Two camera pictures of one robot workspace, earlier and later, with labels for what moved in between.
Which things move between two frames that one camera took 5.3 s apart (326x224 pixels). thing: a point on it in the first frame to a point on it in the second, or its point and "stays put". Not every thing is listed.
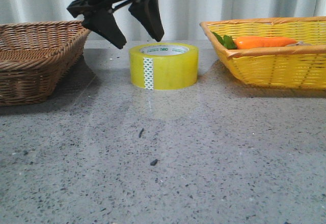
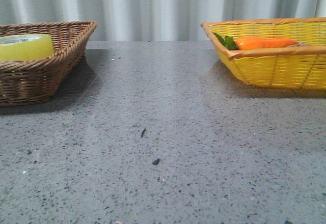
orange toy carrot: x=248 y=42 stays put
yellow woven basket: x=301 y=65 stays put
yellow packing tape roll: x=164 y=66 to x=26 y=47
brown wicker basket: x=35 y=56 stays put
